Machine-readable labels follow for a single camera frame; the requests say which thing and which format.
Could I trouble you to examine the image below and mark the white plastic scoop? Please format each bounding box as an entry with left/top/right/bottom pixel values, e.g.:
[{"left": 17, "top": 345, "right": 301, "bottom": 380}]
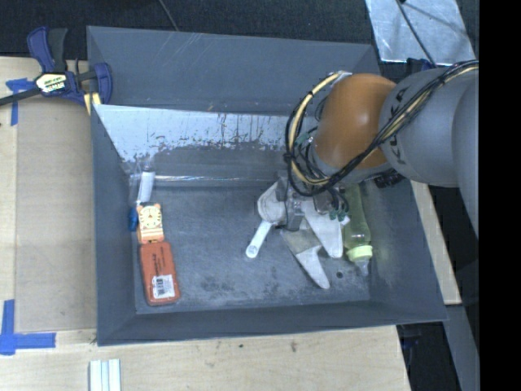
[{"left": 244, "top": 221, "right": 274, "bottom": 260}]

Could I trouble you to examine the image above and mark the yellow-green baby bottle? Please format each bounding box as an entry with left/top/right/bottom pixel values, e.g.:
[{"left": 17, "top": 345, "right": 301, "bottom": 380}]
[{"left": 343, "top": 184, "right": 374, "bottom": 277}]

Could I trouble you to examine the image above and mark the grey metal bin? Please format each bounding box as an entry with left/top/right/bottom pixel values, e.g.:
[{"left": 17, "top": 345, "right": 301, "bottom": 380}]
[{"left": 85, "top": 25, "right": 449, "bottom": 347}]

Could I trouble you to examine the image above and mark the orange tiger toy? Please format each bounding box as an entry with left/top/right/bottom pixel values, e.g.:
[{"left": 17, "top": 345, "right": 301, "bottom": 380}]
[{"left": 135, "top": 202, "right": 165, "bottom": 244}]

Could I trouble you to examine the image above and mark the orange flat box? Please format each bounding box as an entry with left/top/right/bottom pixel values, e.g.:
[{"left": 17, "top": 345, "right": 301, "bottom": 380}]
[{"left": 138, "top": 240, "right": 182, "bottom": 307}]

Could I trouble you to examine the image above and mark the clear plastic tube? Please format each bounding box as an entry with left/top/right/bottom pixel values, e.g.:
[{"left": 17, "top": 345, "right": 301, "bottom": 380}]
[{"left": 129, "top": 164, "right": 158, "bottom": 208}]

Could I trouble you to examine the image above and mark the pale brown flat board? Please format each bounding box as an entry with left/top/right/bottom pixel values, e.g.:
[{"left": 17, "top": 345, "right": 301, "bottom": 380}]
[{"left": 14, "top": 99, "right": 99, "bottom": 334}]

